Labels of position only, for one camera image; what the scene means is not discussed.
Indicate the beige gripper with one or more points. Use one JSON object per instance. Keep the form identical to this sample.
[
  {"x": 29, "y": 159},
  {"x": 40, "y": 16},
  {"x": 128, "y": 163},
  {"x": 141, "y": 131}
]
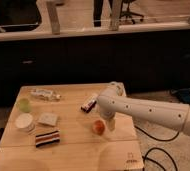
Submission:
[{"x": 111, "y": 124}]

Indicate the red orange apple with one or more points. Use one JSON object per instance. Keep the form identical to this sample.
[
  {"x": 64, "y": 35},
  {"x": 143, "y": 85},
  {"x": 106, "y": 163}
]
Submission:
[{"x": 98, "y": 127}]

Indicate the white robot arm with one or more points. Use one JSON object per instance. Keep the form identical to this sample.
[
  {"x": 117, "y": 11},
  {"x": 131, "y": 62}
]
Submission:
[{"x": 111, "y": 100}]

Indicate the white paper cup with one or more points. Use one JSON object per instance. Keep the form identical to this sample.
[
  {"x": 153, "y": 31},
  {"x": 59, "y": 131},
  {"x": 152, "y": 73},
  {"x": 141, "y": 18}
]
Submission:
[{"x": 24, "y": 122}]

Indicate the dark snack bar wrapper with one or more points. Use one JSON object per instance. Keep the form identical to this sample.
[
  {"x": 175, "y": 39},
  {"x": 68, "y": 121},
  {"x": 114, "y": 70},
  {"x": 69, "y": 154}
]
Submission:
[{"x": 89, "y": 103}]

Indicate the white square sponge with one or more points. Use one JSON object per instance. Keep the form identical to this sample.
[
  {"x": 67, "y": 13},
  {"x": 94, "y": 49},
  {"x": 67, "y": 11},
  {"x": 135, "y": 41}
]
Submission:
[{"x": 48, "y": 119}]

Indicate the blue black object on floor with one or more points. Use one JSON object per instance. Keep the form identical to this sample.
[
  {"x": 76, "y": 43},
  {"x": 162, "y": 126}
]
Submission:
[{"x": 183, "y": 95}]

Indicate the black office chair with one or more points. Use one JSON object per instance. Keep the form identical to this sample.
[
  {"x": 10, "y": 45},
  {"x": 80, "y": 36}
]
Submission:
[{"x": 128, "y": 13}]

